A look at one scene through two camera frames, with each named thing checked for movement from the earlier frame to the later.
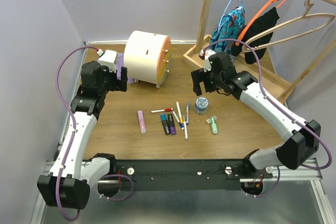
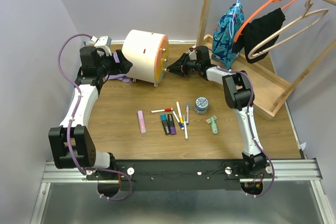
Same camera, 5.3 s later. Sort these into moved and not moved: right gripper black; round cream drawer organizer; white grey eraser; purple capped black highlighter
Moved: right gripper black
Not moved: white grey eraser; purple capped black highlighter; round cream drawer organizer
